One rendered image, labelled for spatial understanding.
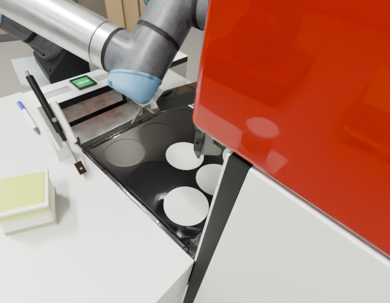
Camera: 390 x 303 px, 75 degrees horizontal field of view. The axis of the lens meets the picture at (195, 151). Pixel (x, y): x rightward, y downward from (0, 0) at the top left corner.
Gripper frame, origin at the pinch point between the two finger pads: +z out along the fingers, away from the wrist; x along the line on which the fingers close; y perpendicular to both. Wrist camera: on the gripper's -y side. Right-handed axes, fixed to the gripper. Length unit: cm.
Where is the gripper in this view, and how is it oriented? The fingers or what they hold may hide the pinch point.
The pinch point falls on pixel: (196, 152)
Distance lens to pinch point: 57.6
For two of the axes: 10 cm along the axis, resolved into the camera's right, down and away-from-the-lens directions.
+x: 2.2, -6.7, 7.1
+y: 9.7, 2.4, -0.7
